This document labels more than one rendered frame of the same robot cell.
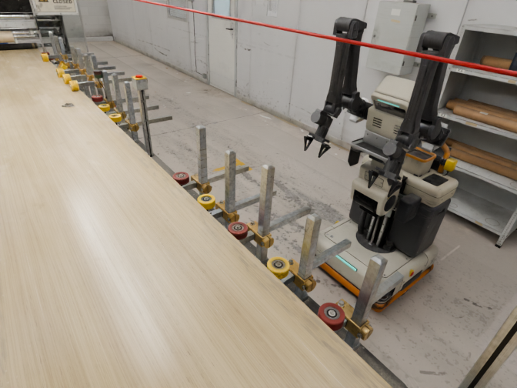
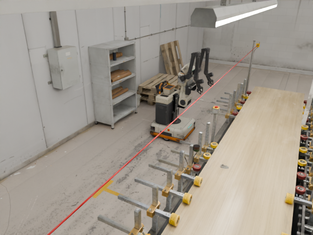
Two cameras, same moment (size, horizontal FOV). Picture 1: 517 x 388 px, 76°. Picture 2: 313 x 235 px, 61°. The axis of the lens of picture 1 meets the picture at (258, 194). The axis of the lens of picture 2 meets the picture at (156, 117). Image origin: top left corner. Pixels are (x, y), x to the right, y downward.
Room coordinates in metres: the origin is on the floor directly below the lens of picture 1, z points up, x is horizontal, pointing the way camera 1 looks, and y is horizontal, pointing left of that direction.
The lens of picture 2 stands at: (3.80, 3.18, 2.44)
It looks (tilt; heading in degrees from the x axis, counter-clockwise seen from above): 25 degrees down; 248
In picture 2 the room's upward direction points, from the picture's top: 1 degrees clockwise
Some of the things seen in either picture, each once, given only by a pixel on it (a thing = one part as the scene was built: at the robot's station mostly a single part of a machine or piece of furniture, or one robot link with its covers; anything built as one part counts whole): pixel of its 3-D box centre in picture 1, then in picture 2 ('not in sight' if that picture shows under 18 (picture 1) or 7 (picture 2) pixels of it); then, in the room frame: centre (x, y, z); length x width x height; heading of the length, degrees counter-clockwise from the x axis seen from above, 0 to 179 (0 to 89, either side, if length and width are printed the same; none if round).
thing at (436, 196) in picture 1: (396, 198); (169, 104); (1.85, -0.91, 0.59); 0.55 x 0.34 x 0.83; 40
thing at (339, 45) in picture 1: (338, 70); (197, 66); (1.67, -0.35, 1.40); 0.11 x 0.06 x 0.43; 39
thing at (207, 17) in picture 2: not in sight; (253, 7); (2.21, 1.33, 2.34); 2.40 x 0.12 x 0.08; 40
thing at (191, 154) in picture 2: (109, 101); (190, 165); (2.62, 1.25, 0.87); 0.04 x 0.04 x 0.48; 40
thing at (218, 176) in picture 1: (215, 178); (221, 114); (1.56, 0.24, 0.83); 0.43 x 0.03 x 0.04; 130
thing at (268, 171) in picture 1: (264, 217); (237, 97); (1.08, -0.03, 0.94); 0.04 x 0.04 x 0.48; 40
